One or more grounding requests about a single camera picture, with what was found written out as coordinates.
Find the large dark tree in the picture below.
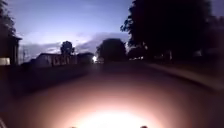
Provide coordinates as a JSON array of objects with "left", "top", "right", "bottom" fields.
[{"left": 120, "top": 0, "right": 215, "bottom": 62}]

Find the small dark tree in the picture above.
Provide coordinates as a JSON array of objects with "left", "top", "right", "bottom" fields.
[{"left": 60, "top": 40, "right": 76, "bottom": 56}]

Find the dark building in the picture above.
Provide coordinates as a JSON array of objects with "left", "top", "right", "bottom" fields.
[{"left": 0, "top": 32, "right": 23, "bottom": 67}]

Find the pale concrete kerb strip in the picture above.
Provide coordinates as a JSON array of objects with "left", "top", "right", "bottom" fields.
[{"left": 145, "top": 62, "right": 224, "bottom": 93}]

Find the dark grass verge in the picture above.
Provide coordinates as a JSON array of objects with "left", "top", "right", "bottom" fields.
[{"left": 146, "top": 57, "right": 224, "bottom": 81}]

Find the dark asphalt road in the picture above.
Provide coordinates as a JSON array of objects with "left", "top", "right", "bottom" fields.
[{"left": 0, "top": 61, "right": 224, "bottom": 128}]

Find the round dark tree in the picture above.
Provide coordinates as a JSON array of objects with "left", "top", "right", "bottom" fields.
[{"left": 95, "top": 37, "right": 128, "bottom": 64}]

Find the dark leafy tree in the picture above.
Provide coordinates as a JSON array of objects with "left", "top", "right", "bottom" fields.
[{"left": 0, "top": 0, "right": 17, "bottom": 38}]

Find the low pale building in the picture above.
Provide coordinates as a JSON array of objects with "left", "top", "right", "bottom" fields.
[{"left": 34, "top": 51, "right": 96, "bottom": 67}]

